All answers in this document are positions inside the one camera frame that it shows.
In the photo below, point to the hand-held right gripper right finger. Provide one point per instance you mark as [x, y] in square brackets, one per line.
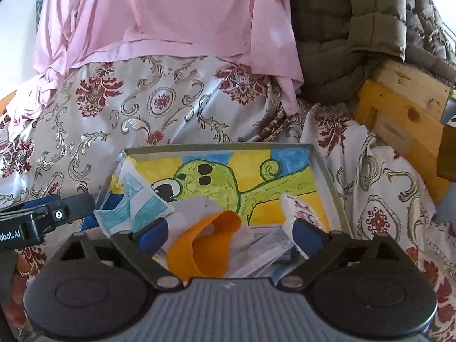
[306, 238]

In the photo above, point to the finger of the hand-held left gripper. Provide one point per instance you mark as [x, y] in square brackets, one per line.
[71, 208]

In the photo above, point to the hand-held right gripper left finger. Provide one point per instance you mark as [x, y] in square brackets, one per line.
[153, 236]

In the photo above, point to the paper with orange block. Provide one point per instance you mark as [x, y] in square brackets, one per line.
[302, 208]

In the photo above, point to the teal white packet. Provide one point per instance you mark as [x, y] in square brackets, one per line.
[135, 203]

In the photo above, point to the orange felt cloth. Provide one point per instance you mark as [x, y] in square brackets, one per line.
[203, 249]

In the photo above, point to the white printed gauze cloth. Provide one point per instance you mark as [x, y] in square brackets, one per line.
[199, 208]

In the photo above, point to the yellow cartoon picture tray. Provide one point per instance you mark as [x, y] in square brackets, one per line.
[249, 174]

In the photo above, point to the white printed packet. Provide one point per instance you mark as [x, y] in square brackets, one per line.
[263, 249]

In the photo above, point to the floral satin blanket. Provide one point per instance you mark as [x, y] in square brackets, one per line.
[107, 121]

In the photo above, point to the dark brown printed cloth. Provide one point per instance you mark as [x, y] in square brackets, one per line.
[447, 156]

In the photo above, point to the brown puffer jacket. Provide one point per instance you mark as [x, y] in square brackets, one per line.
[327, 35]

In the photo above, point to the pink bed sheet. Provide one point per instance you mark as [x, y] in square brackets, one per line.
[171, 14]

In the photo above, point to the light wooden bed frame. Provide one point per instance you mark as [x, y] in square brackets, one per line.
[399, 114]

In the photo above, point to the teal wall poster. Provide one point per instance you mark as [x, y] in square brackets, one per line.
[40, 7]

